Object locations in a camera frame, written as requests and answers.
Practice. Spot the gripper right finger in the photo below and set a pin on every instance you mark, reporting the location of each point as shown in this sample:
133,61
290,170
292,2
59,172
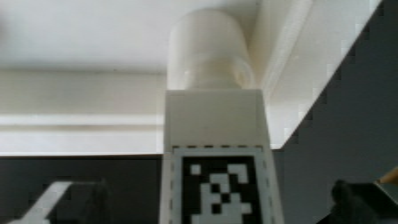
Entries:
364,203

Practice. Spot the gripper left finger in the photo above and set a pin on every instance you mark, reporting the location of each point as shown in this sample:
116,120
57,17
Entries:
71,204

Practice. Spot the white table leg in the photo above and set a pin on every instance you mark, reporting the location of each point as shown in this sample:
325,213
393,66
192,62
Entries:
219,177

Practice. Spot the white square tabletop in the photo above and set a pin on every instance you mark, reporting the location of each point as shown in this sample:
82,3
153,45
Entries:
84,55

